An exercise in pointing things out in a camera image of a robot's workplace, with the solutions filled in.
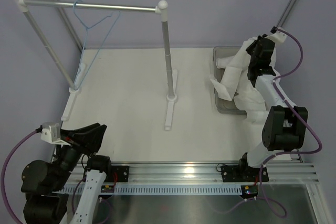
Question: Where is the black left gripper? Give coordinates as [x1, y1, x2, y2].
[51, 122, 107, 190]

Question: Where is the white shirt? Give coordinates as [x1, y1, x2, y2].
[210, 37, 268, 124]

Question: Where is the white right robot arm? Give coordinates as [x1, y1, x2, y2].
[63, 31, 308, 180]

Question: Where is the grey plastic bin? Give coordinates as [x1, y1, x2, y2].
[212, 46, 246, 116]

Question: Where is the silver clothes rack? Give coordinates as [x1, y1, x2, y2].
[13, 0, 178, 131]

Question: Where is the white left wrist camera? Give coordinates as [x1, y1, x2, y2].
[40, 122, 70, 145]

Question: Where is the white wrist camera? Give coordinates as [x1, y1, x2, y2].
[269, 26, 287, 44]
[40, 122, 70, 145]

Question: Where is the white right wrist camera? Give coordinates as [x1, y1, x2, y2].
[269, 26, 287, 44]

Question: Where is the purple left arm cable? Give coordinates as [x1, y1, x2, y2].
[0, 128, 43, 224]

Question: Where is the blue wire hanger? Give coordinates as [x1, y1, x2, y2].
[71, 0, 122, 90]

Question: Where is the white slotted cable duct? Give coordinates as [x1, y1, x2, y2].
[62, 185, 244, 195]

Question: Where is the aluminium mounting rail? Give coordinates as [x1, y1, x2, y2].
[120, 162, 319, 185]

